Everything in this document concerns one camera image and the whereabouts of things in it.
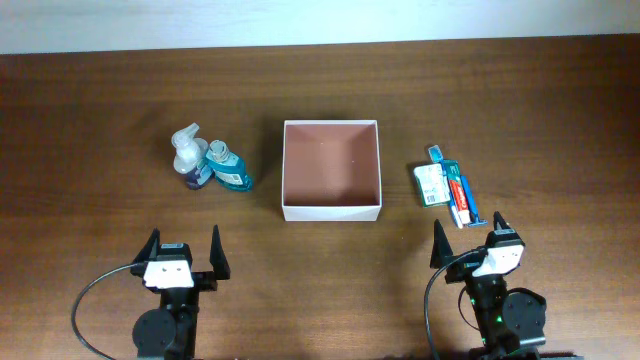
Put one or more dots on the red green toothpaste tube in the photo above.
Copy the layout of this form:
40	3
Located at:
453	174

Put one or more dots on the clear soap pump bottle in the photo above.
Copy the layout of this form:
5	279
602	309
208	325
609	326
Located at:
190	160

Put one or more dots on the teal mouthwash bottle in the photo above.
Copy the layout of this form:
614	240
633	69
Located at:
229	169

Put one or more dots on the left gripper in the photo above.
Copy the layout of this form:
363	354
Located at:
217	258

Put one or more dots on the blue disposable razor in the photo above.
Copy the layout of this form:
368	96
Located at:
476	220

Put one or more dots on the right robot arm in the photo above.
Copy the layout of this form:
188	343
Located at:
510	321

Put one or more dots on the white cardboard box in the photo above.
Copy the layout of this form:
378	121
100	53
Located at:
331	171

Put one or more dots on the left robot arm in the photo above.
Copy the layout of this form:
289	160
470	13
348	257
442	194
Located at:
169	331

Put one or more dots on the blue white toothbrush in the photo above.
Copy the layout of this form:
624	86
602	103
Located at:
436	157

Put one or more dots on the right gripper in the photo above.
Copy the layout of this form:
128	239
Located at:
441	249

